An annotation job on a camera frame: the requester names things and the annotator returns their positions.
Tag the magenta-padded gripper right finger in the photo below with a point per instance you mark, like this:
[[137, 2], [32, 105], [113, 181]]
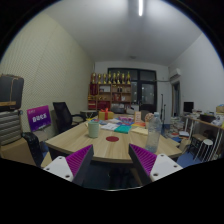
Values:
[[160, 166]]

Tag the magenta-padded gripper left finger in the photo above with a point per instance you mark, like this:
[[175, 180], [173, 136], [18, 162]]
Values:
[[63, 168]]

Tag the clear plastic water bottle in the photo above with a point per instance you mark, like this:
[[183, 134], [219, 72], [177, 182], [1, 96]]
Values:
[[153, 135]]

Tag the black padded chair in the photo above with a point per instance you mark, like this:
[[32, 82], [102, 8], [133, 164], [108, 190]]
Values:
[[33, 146]]

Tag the floor piles of books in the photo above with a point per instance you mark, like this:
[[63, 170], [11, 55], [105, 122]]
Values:
[[176, 130]]

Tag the yellow notebook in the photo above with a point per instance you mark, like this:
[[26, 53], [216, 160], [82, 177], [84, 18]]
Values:
[[140, 130]]

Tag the orange book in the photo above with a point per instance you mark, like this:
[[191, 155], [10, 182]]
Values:
[[139, 124]]

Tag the brown wooden stool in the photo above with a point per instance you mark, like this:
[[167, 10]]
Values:
[[196, 137]]

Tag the pale green ribbed cup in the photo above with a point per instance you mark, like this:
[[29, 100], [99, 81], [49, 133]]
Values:
[[93, 130]]

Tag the pink flowers in pot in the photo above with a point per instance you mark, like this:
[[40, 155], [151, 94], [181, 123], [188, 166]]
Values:
[[147, 117]]

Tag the white round stool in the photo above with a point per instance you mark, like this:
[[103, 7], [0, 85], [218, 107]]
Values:
[[206, 143]]

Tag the teal book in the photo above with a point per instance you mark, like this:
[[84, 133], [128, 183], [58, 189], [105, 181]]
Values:
[[122, 129]]

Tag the black mesh office chair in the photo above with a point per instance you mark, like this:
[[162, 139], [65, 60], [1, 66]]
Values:
[[62, 115]]

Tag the flat round red coaster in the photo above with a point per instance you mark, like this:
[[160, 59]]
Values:
[[112, 138]]

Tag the purple sign board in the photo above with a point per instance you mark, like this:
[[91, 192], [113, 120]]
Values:
[[39, 118]]

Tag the black tripod stand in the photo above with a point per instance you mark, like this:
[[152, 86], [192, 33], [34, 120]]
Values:
[[163, 110]]

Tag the pink patterned packet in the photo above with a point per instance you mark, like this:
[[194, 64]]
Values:
[[126, 120]]

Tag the small round side table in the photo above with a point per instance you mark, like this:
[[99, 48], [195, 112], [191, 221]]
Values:
[[88, 113]]

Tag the cluttered wooden side desk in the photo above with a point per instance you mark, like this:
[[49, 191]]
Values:
[[203, 122]]

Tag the white book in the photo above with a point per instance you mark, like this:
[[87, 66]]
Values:
[[109, 126]]

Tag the black computer monitor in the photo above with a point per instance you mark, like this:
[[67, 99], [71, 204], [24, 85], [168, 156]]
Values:
[[188, 107]]

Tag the grey ribbed suitcase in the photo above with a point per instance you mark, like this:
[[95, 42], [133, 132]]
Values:
[[10, 128]]

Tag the yellow gift box red ribbon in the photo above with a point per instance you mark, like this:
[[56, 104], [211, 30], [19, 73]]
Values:
[[106, 115]]

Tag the dark glass double door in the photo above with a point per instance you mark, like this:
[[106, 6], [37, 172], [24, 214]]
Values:
[[146, 90]]

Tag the wooden shelf unit with trophies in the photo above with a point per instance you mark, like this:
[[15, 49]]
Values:
[[110, 95]]

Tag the dark suitcase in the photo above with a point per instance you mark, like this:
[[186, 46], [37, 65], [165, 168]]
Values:
[[10, 91]]

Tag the small standing picture frame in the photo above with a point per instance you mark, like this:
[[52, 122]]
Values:
[[137, 116]]

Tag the white wall air conditioner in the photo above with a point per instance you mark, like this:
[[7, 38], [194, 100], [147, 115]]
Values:
[[175, 74]]

